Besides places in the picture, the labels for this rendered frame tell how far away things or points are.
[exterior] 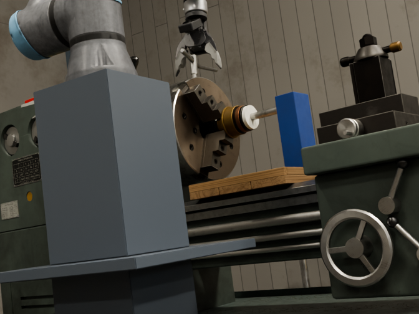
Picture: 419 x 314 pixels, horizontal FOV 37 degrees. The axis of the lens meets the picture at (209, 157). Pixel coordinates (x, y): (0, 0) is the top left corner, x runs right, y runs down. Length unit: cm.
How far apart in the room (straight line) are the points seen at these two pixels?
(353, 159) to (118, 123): 47
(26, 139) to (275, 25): 348
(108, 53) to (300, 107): 60
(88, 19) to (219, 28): 424
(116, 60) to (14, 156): 91
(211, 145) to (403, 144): 71
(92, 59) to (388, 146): 60
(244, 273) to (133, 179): 414
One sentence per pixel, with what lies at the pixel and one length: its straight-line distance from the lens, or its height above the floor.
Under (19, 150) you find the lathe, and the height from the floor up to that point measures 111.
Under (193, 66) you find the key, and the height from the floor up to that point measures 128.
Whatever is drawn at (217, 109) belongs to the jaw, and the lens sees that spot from 178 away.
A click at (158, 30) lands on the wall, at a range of 589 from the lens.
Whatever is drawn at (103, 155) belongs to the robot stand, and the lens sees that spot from 117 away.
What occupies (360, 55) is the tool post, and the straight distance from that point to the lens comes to 150.
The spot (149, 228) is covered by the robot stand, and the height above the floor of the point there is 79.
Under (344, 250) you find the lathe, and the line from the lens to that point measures 130.
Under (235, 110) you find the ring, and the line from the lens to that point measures 176.
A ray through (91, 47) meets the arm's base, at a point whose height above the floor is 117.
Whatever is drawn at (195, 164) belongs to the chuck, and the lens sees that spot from 177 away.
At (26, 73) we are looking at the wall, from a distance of 558.
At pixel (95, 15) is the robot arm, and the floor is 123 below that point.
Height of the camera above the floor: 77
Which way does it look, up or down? 7 degrees up
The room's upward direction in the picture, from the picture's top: 8 degrees counter-clockwise
